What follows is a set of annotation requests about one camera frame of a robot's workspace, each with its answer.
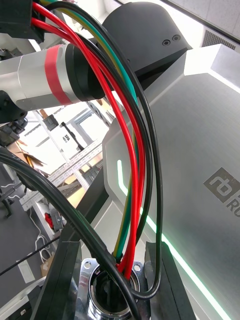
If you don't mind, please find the red black green cable bundle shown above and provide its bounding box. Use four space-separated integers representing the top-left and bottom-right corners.
0 0 165 320

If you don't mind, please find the aluminium frame shelf with goods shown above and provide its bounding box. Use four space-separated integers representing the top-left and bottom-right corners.
19 99 112 226

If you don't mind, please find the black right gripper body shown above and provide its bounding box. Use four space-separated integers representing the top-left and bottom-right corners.
0 0 46 43

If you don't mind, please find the pale grey robot torso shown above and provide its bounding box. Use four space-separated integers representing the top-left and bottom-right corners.
101 2 240 320

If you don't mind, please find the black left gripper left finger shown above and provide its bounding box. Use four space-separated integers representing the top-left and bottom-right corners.
29 241 83 320

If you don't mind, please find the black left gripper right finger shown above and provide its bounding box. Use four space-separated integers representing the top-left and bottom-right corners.
145 241 197 320

